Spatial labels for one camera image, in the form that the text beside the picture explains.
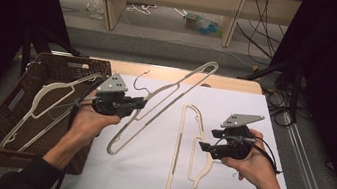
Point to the person's left hand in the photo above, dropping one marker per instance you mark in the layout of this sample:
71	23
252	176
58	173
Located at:
86	121

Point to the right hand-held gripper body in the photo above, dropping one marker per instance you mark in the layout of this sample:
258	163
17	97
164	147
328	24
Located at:
236	145

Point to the person's right hand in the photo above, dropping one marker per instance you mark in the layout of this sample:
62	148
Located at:
259	169

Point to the white table sheet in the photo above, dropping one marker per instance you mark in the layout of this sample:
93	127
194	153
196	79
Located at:
151	173

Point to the colourful plastic bag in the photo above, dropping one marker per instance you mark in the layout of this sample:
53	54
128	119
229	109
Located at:
203	25

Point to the beige plastic clothes hanger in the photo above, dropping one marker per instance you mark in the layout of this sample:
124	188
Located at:
178	136
109	149
43	89

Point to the clear plastic wrapper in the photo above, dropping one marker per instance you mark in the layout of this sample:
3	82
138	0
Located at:
95	8

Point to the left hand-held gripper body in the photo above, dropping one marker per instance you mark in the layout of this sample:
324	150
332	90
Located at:
109	102

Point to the black metal stand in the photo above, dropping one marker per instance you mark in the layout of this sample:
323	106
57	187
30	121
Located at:
28	46
295	90

